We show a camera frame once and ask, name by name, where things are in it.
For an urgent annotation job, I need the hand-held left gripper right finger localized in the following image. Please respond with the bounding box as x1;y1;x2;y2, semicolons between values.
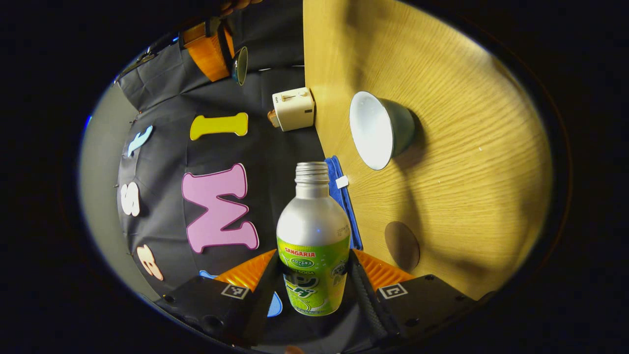
346;248;496;348

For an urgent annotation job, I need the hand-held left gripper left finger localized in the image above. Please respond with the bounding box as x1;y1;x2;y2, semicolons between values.
156;249;285;349

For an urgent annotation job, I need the teal teacup lid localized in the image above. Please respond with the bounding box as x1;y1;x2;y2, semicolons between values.
231;46;249;87

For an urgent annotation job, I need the round brown coaster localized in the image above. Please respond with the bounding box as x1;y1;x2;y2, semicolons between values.
384;221;421;272

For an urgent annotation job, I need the silver green label water bottle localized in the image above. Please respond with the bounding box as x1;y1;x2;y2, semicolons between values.
276;161;351;317

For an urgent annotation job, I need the teal teacup white inside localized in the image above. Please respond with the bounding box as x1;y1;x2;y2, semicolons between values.
349;91;416;171

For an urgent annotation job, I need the white toaster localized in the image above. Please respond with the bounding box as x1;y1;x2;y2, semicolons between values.
272;87;315;132

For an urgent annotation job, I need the blue towel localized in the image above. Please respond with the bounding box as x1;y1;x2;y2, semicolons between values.
324;155;363;250

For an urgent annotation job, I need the black backdrop cloth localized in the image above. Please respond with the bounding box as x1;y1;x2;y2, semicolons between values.
114;0;374;354

